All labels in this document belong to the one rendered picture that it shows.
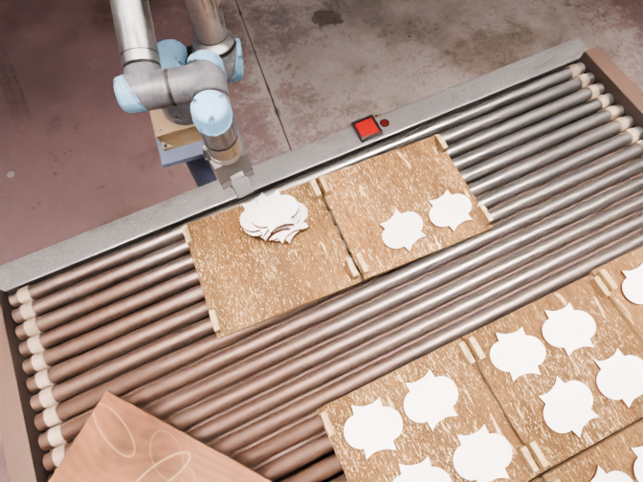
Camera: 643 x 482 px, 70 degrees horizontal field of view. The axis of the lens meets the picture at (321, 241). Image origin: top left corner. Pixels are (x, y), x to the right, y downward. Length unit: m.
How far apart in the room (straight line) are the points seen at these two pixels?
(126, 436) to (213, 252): 0.50
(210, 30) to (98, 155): 1.65
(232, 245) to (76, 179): 1.62
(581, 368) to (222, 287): 0.95
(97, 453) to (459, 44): 2.83
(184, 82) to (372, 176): 0.65
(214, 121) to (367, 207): 0.60
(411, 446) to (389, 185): 0.72
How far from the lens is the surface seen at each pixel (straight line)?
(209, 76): 1.00
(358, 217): 1.34
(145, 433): 1.17
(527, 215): 1.49
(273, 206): 1.27
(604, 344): 1.42
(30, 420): 1.41
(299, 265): 1.28
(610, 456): 1.38
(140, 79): 1.03
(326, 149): 1.48
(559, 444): 1.33
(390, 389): 1.22
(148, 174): 2.68
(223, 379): 1.25
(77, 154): 2.91
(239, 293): 1.28
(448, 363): 1.26
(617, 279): 1.50
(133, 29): 1.07
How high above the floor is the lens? 2.14
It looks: 67 degrees down
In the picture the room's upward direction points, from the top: 1 degrees counter-clockwise
